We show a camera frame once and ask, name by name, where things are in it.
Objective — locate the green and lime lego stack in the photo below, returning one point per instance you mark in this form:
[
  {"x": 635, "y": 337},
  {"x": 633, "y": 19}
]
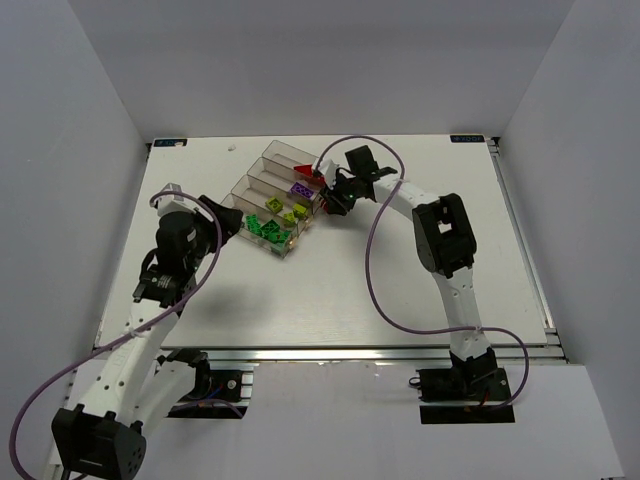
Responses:
[{"x": 299, "y": 211}]

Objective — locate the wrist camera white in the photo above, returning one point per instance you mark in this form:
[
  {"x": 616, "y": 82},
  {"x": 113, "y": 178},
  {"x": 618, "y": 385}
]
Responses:
[
  {"x": 326, "y": 170},
  {"x": 171, "y": 202}
]

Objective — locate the red large lego brick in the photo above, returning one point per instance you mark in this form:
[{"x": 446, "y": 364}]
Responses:
[{"x": 306, "y": 170}]

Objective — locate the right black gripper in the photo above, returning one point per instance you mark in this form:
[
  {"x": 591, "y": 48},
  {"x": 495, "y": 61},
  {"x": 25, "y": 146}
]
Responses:
[{"x": 333, "y": 195}]

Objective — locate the clear container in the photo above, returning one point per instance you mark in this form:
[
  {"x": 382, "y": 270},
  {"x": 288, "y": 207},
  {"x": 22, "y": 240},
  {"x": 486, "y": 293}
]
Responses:
[
  {"x": 279, "y": 159},
  {"x": 260, "y": 235},
  {"x": 280, "y": 180},
  {"x": 242, "y": 189}
]

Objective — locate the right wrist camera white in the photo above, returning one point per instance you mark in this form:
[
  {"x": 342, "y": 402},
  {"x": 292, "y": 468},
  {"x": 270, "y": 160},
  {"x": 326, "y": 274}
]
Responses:
[{"x": 326, "y": 170}]

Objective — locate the green square lego upside-down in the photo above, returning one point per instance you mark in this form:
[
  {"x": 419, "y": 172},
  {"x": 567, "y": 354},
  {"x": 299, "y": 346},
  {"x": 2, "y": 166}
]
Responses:
[{"x": 270, "y": 227}]

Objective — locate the blue label left corner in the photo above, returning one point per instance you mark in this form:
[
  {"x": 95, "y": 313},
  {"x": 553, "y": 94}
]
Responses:
[{"x": 170, "y": 142}]

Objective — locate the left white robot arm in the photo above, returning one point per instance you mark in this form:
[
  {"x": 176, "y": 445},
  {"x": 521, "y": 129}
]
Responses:
[{"x": 105, "y": 434}]

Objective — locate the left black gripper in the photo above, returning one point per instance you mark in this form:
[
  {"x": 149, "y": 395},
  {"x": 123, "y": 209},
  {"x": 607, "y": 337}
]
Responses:
[{"x": 216, "y": 221}]

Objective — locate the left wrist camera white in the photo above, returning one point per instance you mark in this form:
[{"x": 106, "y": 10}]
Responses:
[{"x": 171, "y": 202}]

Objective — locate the blue label corner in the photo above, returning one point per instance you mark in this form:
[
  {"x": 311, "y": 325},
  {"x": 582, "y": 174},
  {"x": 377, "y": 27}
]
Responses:
[
  {"x": 466, "y": 138},
  {"x": 170, "y": 142}
]

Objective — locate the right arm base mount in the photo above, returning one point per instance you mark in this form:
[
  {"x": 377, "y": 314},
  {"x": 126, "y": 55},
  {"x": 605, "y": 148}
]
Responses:
[{"x": 447, "y": 399}]

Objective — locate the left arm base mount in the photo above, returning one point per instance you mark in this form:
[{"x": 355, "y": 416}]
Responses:
[{"x": 217, "y": 393}]

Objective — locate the blue label right corner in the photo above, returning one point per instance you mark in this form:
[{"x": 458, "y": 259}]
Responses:
[{"x": 466, "y": 138}]

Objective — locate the green square lego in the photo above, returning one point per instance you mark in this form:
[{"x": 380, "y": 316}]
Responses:
[{"x": 253, "y": 224}]

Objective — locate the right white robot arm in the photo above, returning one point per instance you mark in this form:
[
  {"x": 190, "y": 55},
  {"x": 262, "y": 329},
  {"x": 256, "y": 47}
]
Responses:
[{"x": 445, "y": 246}]

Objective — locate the lime square lego brick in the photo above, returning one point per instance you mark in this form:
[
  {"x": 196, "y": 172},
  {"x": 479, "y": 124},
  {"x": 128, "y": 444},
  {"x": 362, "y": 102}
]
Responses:
[{"x": 274, "y": 204}]

